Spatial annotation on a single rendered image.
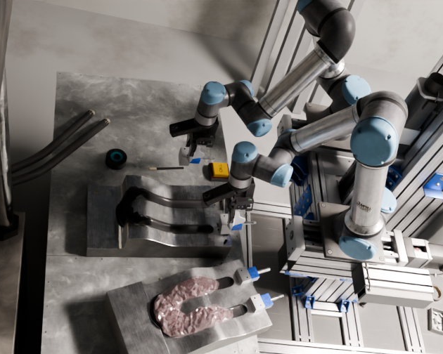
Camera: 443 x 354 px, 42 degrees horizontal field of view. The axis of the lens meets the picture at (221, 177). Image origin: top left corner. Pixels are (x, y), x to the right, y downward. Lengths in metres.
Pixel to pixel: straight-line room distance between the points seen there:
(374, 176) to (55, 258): 1.08
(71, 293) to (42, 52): 2.16
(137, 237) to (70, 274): 0.26
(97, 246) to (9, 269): 0.29
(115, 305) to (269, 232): 1.31
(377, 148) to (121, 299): 0.91
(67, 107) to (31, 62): 1.36
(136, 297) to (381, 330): 1.47
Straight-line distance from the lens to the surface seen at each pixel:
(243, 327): 1.97
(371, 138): 1.51
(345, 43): 1.87
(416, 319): 3.09
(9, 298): 1.99
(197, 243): 2.03
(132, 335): 1.82
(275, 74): 3.72
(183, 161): 2.16
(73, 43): 3.91
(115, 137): 2.35
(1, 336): 1.94
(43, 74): 3.69
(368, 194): 1.67
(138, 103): 2.49
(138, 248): 2.00
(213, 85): 1.92
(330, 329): 2.85
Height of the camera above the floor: 2.60
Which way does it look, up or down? 51 degrees down
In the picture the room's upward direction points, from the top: 23 degrees clockwise
